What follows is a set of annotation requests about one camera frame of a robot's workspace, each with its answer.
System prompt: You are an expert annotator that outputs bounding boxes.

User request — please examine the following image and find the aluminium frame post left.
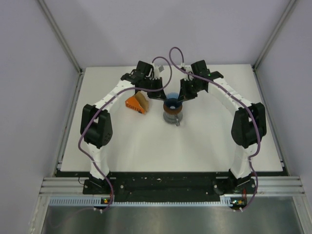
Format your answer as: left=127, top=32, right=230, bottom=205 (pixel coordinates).
left=36, top=0, right=83, bottom=74

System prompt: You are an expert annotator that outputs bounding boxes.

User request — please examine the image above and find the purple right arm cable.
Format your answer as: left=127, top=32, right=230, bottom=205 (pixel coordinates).
left=168, top=46, right=262, bottom=213

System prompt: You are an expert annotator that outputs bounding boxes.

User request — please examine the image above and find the blue plastic coffee dripper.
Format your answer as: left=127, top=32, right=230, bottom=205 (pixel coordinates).
left=165, top=92, right=179, bottom=103

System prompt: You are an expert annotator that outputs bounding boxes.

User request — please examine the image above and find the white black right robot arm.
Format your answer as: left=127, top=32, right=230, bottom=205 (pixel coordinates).
left=178, top=60, right=267, bottom=193

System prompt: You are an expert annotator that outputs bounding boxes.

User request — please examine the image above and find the aluminium frame post right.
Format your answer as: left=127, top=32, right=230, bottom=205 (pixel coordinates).
left=252, top=0, right=299, bottom=72

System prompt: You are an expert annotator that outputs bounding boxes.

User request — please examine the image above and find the grey slotted cable duct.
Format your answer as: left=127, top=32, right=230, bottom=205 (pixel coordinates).
left=49, top=196, right=243, bottom=208

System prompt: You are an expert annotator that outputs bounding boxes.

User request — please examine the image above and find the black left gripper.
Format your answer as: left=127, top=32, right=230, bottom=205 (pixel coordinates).
left=143, top=78, right=167, bottom=102

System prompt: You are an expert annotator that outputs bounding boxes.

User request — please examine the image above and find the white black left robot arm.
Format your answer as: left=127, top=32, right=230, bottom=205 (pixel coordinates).
left=78, top=61, right=169, bottom=194

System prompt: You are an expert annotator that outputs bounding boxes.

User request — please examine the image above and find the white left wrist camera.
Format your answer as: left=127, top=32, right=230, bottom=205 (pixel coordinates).
left=151, top=63, right=164, bottom=79

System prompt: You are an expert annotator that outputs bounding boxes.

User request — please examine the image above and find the brown wooden dripper ring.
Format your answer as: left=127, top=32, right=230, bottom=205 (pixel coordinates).
left=162, top=101, right=183, bottom=115

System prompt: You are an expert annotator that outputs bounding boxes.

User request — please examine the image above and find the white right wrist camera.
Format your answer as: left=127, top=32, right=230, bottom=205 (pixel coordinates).
left=180, top=62, right=193, bottom=81

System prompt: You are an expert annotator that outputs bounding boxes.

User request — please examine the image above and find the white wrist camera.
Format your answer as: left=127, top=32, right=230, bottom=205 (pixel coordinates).
left=180, top=62, right=193, bottom=81
left=151, top=63, right=164, bottom=79

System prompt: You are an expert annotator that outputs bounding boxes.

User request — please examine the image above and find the orange coffee filter box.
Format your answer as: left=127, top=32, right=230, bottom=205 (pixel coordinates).
left=125, top=94, right=148, bottom=115

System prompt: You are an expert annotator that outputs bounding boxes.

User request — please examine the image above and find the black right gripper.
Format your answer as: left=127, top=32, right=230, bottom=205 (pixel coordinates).
left=177, top=79, right=203, bottom=104

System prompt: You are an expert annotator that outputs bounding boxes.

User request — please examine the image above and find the aluminium frame post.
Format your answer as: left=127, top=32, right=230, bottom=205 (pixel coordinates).
left=252, top=0, right=299, bottom=72
left=36, top=0, right=83, bottom=74

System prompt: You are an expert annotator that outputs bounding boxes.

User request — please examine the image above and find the aluminium front rail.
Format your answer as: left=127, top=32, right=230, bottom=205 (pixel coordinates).
left=39, top=176, right=306, bottom=197

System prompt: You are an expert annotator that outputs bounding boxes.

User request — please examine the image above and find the grey glass coffee server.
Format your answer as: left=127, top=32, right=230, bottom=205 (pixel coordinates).
left=163, top=112, right=183, bottom=126

